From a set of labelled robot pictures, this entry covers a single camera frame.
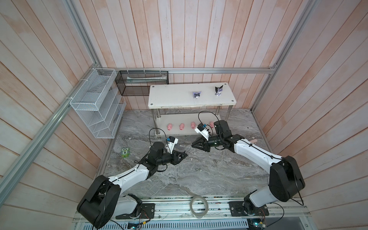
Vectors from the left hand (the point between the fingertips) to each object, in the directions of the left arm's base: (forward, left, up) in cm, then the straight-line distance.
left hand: (184, 156), depth 81 cm
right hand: (+5, -5, +5) cm, 9 cm away
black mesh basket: (+54, +35, +12) cm, 66 cm away
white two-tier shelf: (+50, +6, -11) cm, 52 cm away
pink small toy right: (+17, -49, -9) cm, 53 cm away
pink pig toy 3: (+8, -14, +19) cm, 25 cm away
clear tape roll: (-27, -7, -10) cm, 30 cm away
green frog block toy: (+8, +40, -10) cm, 42 cm away
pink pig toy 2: (+26, +2, -4) cm, 26 cm away
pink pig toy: (+24, +10, -3) cm, 26 cm away
